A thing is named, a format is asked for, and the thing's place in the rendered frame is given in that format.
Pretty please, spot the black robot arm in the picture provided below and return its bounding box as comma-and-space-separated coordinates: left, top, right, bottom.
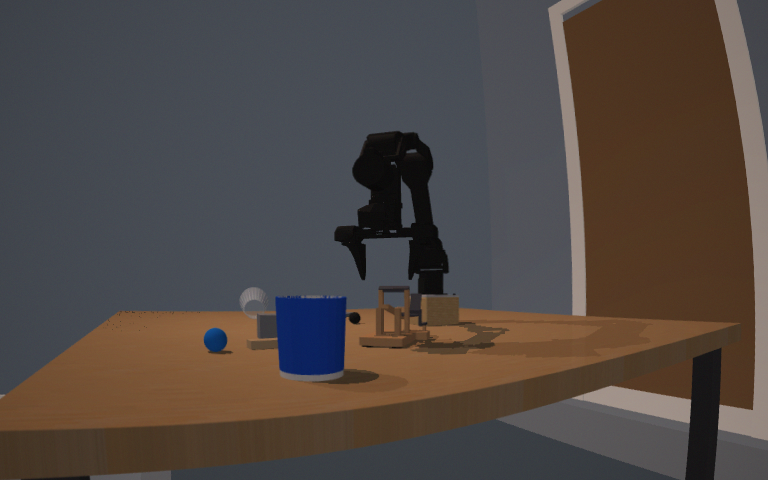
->
352, 131, 448, 295

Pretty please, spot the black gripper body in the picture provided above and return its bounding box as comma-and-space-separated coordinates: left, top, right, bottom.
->
334, 193, 439, 243

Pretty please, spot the blue mug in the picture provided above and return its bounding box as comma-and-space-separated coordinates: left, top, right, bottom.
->
275, 296, 346, 382

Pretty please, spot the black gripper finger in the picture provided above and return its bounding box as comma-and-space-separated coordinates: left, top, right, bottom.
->
341, 242, 366, 280
408, 240, 431, 280

